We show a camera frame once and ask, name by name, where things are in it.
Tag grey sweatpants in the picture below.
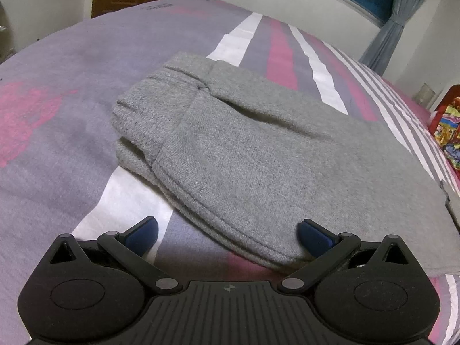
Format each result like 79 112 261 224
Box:
112 53 459 276

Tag striped pink purple bedsheet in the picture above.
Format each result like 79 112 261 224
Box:
1 0 459 344

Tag red white headboard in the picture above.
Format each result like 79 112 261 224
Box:
435 84 460 111

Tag right grey curtain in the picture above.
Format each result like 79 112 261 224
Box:
360 0 426 76

